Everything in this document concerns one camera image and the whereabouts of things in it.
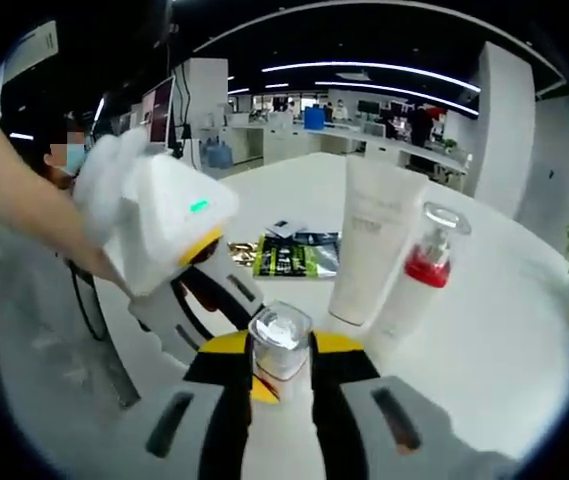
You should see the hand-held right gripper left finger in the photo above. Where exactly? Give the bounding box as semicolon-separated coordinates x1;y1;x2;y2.
113;329;256;480

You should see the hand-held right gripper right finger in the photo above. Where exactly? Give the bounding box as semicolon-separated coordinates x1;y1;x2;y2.
309;329;515;480

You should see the gold foil skincare sachet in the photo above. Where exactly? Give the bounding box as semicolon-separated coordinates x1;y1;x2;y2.
227;241;261;269

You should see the dark green printed skincare pouch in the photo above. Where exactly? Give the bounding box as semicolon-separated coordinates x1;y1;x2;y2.
252;230;340;281

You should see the small white pump skincare bottle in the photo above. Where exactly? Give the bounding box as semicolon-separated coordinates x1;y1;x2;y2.
247;301;314;406

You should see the clear plastic skincare sachet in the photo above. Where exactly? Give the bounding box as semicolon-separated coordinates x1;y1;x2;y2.
265;218;310;239

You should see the red collar pump skincare bottle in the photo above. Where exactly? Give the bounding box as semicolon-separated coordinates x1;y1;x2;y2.
363;201;473;361

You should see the white skincare tube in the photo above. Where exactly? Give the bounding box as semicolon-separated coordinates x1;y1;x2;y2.
327;155;430;329

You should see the pink screen monitor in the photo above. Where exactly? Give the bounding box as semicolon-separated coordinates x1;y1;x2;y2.
141;77;178;149

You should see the white office counter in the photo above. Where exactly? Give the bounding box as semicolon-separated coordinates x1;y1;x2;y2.
228;119;468;176

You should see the ceiling air conditioner unit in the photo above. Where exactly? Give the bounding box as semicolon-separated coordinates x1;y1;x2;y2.
3;19;60;84

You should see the black device cable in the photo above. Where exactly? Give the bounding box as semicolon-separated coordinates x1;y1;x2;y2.
66;257;108;342

